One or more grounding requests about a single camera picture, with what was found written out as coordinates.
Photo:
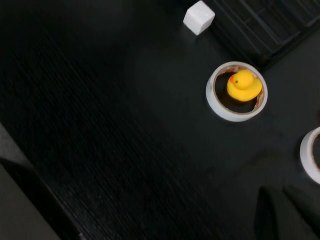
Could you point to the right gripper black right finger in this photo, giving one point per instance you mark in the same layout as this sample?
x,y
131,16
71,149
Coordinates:
x,y
307,203

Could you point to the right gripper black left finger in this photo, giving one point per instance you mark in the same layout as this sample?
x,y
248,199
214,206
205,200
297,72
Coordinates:
x,y
275,220

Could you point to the yellow rubber duck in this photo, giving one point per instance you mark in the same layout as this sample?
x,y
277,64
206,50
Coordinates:
x,y
245,87

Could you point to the white foam cube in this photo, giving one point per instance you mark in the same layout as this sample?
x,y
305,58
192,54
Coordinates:
x,y
198,17

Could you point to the white double-sided tape roll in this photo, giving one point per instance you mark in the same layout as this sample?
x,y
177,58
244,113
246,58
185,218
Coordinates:
x,y
212,100
305,155

